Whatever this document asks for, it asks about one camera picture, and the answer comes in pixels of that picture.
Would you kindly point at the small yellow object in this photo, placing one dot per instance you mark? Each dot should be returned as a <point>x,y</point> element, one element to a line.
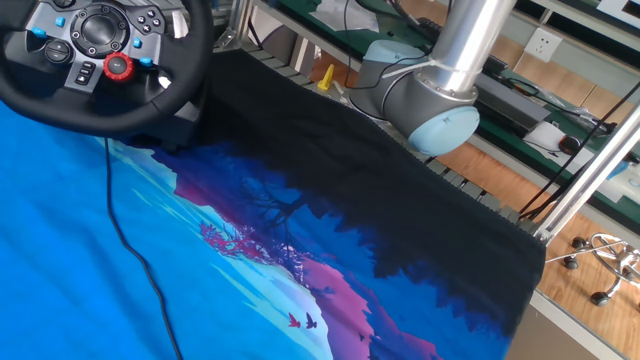
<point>326,80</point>

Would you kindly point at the green topped workbench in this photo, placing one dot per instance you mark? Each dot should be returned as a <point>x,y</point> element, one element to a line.
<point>335,37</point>

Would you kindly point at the blue landscape print cloth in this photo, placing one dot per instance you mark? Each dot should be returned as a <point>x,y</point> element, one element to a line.
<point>75,250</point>

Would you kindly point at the dark grey long box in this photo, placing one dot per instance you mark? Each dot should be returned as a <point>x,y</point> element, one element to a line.
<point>520,107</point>

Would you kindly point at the white zip tie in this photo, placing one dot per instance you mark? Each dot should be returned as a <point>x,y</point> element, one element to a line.
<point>442,66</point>

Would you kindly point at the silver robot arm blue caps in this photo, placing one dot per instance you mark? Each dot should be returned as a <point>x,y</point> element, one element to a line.
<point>460,40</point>

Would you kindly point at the crumpled white paper sheet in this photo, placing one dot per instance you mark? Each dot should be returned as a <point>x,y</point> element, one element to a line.
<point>345,17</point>

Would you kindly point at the black steering wheel base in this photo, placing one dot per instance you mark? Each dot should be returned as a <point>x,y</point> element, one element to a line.
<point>180,125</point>

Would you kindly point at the white wall socket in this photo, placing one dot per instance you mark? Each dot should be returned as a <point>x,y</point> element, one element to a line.
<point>543,45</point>

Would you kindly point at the black racing steering wheel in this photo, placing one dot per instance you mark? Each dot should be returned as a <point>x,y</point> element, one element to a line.
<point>75,117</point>

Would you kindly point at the chrome office chair base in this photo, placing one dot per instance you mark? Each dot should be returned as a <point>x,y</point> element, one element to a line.
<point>600,299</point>

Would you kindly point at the aluminium frame post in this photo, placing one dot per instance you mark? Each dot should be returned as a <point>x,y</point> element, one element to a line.
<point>239,22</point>
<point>585,185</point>

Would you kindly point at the black orange computer mouse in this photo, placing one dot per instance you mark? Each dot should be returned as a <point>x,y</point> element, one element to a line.
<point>570,145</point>

